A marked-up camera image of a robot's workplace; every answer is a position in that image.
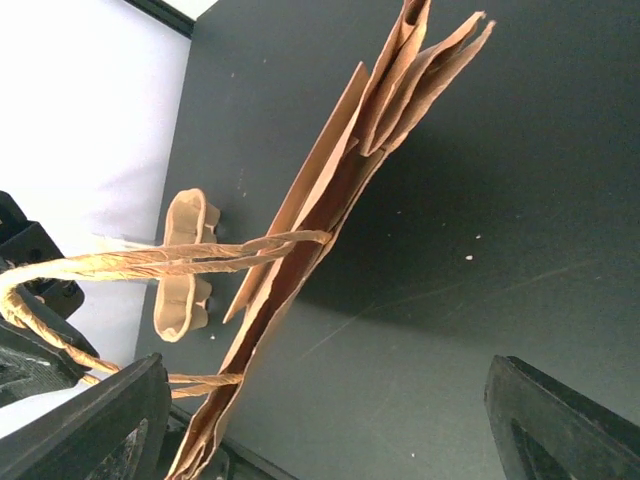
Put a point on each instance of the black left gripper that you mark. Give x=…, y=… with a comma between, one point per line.
x=30, y=366

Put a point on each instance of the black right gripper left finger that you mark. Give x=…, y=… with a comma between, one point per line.
x=113, y=430

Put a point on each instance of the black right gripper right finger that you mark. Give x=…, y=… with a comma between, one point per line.
x=544, y=429

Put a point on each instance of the brown paper bag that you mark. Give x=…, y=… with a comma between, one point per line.
x=375, y=113

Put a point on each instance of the black frame post left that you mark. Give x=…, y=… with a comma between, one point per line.
x=166, y=14

